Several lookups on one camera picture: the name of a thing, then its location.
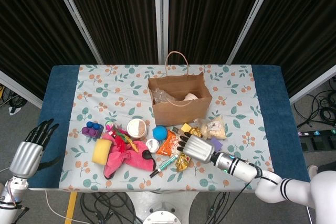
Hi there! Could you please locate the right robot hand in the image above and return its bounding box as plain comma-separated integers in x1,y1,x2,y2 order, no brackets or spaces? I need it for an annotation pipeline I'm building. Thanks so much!
176,132,216,164

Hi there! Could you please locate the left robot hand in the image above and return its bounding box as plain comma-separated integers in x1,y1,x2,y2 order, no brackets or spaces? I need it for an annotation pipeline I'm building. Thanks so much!
9,118,65,179

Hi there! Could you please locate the purple foam cube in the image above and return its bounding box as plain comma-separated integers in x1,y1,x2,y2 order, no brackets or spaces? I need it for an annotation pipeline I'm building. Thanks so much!
209,137,223,151

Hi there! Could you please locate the gold snack packet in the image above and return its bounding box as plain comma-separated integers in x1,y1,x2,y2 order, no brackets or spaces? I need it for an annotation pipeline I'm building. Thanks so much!
175,126,203,173

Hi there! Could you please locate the green marker pen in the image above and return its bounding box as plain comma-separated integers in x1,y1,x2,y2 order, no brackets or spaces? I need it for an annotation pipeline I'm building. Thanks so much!
149,155,179,178

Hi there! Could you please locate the white paper cup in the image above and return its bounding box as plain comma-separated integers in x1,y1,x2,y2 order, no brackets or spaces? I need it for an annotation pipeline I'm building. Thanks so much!
183,92,200,101

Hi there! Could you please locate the grey round robot base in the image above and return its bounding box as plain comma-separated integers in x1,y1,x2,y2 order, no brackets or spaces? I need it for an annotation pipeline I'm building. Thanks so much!
143,202,182,224

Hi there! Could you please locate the clear bag of white snacks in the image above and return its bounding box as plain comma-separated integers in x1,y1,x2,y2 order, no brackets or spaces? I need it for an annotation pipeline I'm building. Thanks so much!
194,115,227,140

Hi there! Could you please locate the orange snack packet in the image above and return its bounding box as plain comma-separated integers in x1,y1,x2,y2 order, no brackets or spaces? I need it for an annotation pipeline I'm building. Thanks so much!
156,130,184,156

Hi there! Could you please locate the brown paper bag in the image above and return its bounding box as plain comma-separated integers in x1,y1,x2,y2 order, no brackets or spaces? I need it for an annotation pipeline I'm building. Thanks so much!
147,51,213,126

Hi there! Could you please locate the blue ball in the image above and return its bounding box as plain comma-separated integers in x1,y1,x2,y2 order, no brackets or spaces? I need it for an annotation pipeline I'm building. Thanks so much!
153,126,168,141

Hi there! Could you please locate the small clear pin container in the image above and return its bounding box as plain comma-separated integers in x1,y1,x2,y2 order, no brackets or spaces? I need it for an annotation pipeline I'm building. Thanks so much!
145,138,161,153

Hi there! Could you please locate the pink cloth with black edge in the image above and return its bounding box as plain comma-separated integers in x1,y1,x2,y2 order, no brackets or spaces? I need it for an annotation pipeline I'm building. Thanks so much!
101,132,158,180

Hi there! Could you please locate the round white container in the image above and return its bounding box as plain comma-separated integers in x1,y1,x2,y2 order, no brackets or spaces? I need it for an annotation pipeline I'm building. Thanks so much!
127,118,149,141

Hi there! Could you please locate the purple toy brick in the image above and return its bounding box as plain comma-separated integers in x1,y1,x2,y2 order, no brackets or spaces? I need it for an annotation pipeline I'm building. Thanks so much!
81,126,97,138

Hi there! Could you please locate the blue table cover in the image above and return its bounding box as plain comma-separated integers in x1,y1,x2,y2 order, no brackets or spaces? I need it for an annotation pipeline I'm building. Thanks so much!
28,63,310,190

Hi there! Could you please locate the yellow sponge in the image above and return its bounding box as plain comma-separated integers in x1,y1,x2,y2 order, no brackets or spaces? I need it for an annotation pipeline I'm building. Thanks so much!
91,138,113,166

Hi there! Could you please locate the colourful feather shuttlecock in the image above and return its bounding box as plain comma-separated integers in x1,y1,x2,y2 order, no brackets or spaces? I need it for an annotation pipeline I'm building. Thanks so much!
111,125,139,154

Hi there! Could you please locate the blue toy brick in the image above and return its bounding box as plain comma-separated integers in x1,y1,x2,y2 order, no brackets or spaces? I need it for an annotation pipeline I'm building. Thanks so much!
87,121,104,140

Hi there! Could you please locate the floral tablecloth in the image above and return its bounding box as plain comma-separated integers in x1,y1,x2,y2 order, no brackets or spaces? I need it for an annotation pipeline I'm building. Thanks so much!
59,63,279,192

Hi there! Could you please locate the white black sneaker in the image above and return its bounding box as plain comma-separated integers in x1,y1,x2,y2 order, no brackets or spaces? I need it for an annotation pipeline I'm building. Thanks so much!
307,165,320,180

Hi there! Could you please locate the black power strip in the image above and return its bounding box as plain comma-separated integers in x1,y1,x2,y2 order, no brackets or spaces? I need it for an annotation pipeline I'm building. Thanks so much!
298,129,336,138

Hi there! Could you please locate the white floor cable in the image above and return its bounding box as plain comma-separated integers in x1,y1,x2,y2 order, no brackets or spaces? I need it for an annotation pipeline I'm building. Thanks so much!
44,189,81,223

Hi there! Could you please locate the black floor cable bundle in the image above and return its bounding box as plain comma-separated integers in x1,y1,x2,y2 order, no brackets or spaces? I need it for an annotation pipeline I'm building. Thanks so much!
0,83,27,116
293,87,336,130
80,191,144,224
204,191,232,224

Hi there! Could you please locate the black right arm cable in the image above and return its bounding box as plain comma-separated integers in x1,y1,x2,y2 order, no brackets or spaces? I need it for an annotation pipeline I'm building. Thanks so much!
235,180,257,198

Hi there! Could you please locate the black partition panel white frame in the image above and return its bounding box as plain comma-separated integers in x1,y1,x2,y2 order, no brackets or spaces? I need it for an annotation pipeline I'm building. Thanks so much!
227,0,336,104
49,0,165,65
0,0,103,109
157,0,279,65

